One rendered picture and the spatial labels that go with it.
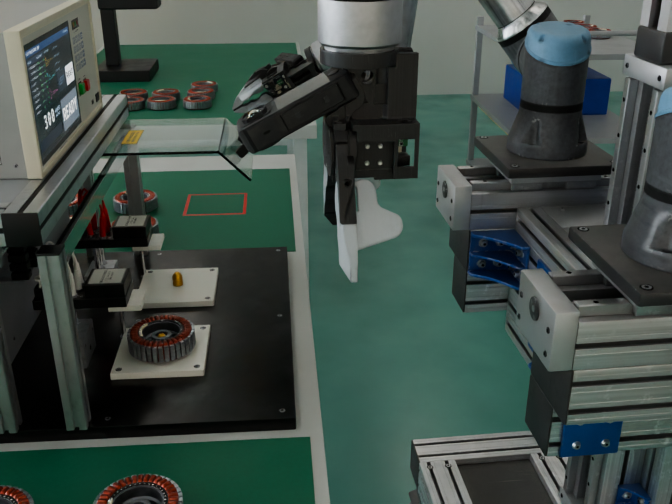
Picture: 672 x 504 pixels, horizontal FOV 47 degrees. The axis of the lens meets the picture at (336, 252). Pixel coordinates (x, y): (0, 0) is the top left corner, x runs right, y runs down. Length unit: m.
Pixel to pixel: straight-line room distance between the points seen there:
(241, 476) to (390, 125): 0.59
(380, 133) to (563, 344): 0.47
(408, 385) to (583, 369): 1.59
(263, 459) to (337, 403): 1.42
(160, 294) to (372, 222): 0.89
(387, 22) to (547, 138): 0.85
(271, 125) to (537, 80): 0.86
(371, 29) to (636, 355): 0.63
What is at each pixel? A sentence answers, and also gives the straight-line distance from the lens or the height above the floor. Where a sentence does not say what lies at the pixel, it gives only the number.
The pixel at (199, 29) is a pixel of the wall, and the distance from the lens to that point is 6.57.
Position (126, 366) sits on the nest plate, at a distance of 1.33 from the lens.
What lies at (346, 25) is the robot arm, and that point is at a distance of 0.68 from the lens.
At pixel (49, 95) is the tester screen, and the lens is 1.25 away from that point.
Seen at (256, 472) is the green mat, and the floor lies 0.75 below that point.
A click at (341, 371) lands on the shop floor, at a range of 2.71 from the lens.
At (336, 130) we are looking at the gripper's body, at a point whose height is 1.29.
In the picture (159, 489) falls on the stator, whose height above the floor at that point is 0.78.
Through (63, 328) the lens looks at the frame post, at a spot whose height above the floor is 0.94.
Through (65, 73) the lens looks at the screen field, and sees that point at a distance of 1.34.
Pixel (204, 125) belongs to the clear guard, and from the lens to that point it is 1.60.
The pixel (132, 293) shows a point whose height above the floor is 0.88.
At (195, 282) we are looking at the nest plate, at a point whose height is 0.78.
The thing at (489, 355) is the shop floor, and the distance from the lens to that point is 2.85.
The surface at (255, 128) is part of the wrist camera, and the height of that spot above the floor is 1.29.
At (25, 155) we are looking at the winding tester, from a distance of 1.17.
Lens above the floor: 1.47
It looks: 24 degrees down
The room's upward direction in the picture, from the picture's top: straight up
